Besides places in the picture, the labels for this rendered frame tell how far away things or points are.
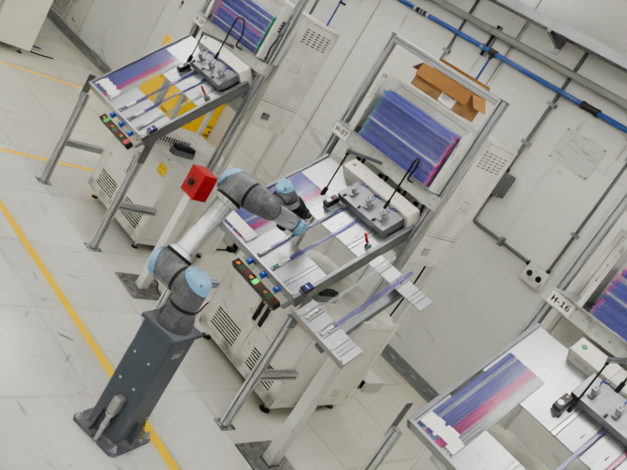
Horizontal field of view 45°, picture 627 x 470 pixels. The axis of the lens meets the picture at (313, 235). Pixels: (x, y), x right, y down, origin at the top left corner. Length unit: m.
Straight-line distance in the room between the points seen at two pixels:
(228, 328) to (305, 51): 1.73
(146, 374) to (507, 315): 2.65
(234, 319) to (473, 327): 1.73
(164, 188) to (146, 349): 1.77
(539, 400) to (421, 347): 2.23
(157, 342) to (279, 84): 2.18
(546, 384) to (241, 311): 1.64
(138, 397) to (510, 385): 1.44
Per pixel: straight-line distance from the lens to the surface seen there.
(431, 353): 5.21
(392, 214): 3.62
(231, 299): 4.06
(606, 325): 3.16
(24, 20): 7.50
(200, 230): 2.95
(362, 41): 6.02
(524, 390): 3.12
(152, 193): 4.67
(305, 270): 3.46
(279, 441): 3.54
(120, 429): 3.15
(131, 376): 3.06
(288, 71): 4.66
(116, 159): 5.02
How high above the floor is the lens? 1.90
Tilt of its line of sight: 16 degrees down
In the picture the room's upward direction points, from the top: 32 degrees clockwise
